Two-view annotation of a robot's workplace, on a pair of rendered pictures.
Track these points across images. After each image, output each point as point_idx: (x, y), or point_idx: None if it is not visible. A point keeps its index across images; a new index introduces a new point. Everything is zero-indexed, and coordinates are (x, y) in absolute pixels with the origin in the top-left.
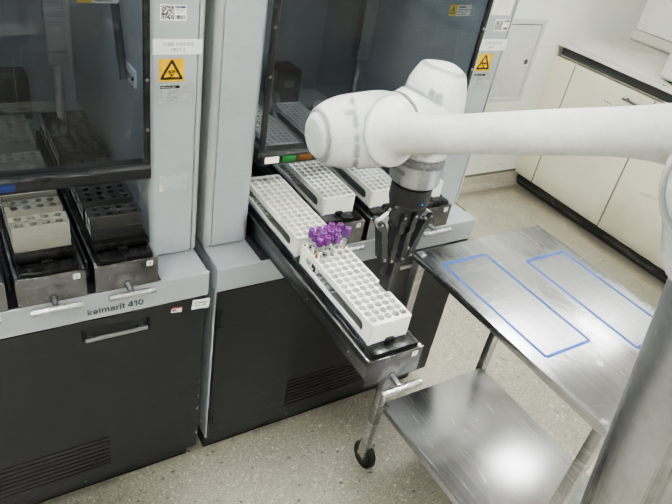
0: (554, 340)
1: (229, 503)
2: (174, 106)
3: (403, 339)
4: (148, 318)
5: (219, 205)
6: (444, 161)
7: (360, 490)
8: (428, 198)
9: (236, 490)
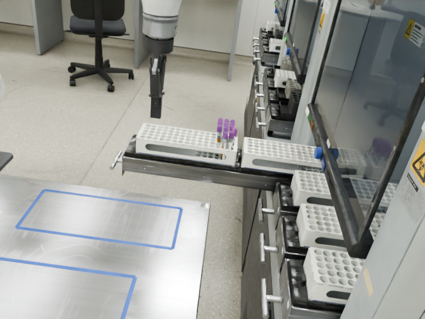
0: (46, 206)
1: (203, 291)
2: (316, 45)
3: (133, 148)
4: None
5: (301, 131)
6: (143, 12)
7: None
8: (145, 41)
9: (209, 298)
